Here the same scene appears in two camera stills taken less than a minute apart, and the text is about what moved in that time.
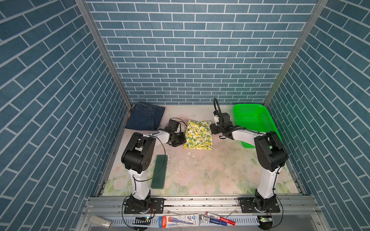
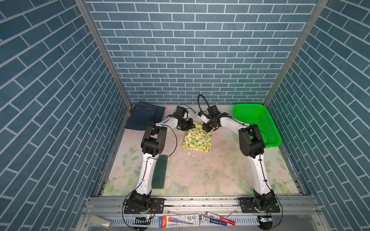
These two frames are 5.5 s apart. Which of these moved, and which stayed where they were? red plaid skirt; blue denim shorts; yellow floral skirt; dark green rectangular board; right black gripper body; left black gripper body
Moved: right black gripper body; left black gripper body
Stayed: yellow floral skirt; blue denim shorts; dark green rectangular board; red plaid skirt
